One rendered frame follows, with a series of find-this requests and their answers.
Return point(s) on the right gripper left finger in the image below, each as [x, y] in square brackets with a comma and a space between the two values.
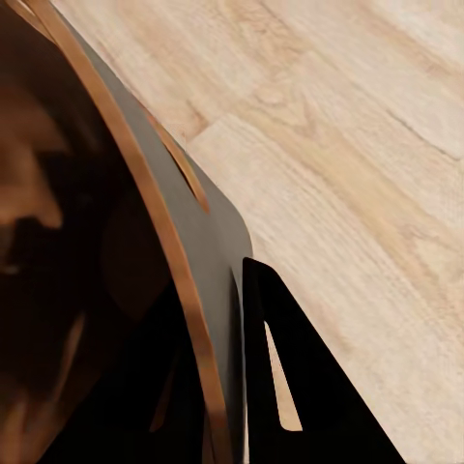
[112, 423]

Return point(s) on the trash can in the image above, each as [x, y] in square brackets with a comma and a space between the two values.
[99, 208]

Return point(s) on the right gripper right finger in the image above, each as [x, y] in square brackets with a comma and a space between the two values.
[338, 427]

